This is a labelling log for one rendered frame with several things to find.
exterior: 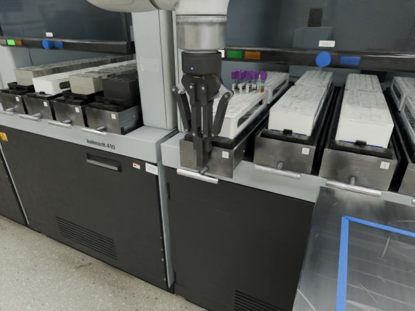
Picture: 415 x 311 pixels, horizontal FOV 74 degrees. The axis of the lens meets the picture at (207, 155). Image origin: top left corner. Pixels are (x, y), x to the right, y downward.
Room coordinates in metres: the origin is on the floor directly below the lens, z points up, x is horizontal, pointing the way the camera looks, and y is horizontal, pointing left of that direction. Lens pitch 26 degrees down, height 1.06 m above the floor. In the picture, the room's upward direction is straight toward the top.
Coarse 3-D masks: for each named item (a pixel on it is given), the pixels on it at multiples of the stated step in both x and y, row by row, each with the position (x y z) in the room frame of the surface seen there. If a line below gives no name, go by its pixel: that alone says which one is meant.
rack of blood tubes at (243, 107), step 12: (240, 96) 0.76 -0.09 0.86; (252, 96) 0.75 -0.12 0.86; (264, 96) 0.79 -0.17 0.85; (216, 108) 0.64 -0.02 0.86; (228, 108) 0.64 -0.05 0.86; (240, 108) 0.65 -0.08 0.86; (252, 108) 0.76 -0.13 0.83; (264, 108) 0.81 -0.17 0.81; (228, 120) 0.57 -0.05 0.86; (240, 120) 0.71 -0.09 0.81; (228, 132) 0.57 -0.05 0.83
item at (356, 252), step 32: (320, 192) 0.35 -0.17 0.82; (320, 224) 0.28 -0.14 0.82; (352, 224) 0.28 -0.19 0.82; (384, 224) 0.28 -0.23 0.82; (320, 256) 0.22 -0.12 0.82; (352, 256) 0.22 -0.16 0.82; (384, 256) 0.22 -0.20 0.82; (320, 288) 0.18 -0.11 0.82; (352, 288) 0.18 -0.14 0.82; (384, 288) 0.18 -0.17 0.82
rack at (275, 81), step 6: (270, 72) 1.14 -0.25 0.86; (276, 72) 1.13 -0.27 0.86; (282, 72) 1.13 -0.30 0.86; (258, 78) 1.00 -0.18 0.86; (270, 78) 1.00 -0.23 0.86; (276, 78) 1.00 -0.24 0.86; (282, 78) 1.00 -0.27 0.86; (288, 78) 1.11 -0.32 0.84; (258, 84) 0.91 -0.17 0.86; (270, 84) 0.91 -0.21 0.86; (276, 84) 0.92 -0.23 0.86; (282, 84) 1.10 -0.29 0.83; (270, 90) 0.86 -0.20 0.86; (276, 90) 1.05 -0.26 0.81; (282, 90) 1.02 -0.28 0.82; (270, 96) 0.86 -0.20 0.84
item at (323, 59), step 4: (324, 52) 0.60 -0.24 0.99; (328, 52) 0.61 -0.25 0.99; (320, 56) 0.60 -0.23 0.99; (324, 56) 0.60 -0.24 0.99; (328, 56) 0.60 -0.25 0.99; (316, 60) 0.61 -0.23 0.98; (320, 60) 0.60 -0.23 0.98; (324, 60) 0.60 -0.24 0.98; (328, 60) 0.60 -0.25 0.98; (320, 64) 0.60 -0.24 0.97; (324, 64) 0.60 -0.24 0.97; (328, 64) 0.60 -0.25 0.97
